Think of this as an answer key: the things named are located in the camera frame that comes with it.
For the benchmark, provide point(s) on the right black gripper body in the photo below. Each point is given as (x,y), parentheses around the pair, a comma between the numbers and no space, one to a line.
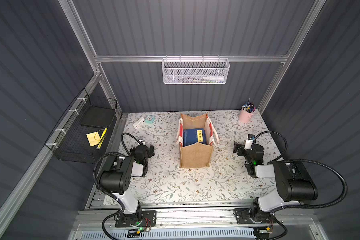
(241,150)

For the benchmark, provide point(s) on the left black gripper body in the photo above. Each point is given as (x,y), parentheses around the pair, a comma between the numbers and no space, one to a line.
(148,150)

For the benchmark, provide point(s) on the blue book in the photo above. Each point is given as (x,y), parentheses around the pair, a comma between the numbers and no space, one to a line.
(192,136)

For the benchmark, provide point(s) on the jute canvas bag red trim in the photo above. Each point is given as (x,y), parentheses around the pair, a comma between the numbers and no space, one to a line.
(197,155)

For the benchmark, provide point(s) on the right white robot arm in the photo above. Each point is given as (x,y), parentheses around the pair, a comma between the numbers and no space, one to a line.
(294,185)

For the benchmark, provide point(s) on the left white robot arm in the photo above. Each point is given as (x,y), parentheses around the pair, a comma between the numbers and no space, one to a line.
(112,175)

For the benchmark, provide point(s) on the white eraser block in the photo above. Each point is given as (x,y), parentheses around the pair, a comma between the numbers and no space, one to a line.
(139,122)

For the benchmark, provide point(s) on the pink pen cup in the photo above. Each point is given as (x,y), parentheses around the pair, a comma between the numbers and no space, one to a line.
(247,112)

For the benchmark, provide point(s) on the yellow pen in basket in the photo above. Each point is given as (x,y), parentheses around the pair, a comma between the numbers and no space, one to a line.
(102,138)

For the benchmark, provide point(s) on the yellow sticky note pad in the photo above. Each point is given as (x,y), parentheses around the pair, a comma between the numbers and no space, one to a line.
(93,138)

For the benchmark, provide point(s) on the black tray in side basket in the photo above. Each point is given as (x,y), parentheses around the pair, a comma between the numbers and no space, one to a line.
(97,117)

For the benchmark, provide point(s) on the white marker in basket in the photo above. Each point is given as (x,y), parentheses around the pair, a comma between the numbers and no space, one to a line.
(214,79)

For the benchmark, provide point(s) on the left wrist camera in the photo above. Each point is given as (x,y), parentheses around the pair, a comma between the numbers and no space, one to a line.
(141,140)

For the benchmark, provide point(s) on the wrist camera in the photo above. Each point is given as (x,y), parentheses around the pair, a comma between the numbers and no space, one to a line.
(249,141)
(141,140)

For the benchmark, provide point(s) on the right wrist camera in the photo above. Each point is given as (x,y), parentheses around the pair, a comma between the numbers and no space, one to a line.
(249,141)

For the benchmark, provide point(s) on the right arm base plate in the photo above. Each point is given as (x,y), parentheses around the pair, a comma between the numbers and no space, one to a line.
(247,216)

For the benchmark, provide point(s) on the black wire side basket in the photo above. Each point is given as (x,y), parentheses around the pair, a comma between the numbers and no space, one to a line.
(69,142)

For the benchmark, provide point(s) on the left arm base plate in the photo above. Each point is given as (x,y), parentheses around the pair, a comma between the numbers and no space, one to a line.
(138,219)

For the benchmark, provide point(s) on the white wire wall basket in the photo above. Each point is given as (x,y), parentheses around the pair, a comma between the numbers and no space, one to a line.
(190,71)

